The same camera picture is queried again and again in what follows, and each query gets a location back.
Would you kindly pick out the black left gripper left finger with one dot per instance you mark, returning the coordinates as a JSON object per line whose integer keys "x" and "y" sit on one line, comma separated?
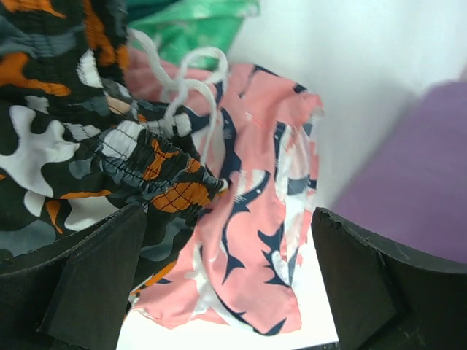
{"x": 73, "y": 293}

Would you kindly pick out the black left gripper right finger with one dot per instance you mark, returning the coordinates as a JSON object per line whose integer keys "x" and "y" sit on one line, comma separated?
{"x": 385, "y": 295}

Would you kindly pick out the teal green cloth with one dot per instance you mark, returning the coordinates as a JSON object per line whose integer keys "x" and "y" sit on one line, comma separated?
{"x": 178, "y": 27}

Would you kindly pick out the camouflage orange black shorts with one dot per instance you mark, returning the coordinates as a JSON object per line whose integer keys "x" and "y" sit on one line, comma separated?
{"x": 76, "y": 146}

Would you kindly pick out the pink shark print shorts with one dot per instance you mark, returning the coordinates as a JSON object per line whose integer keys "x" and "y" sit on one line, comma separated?
{"x": 239, "y": 265}

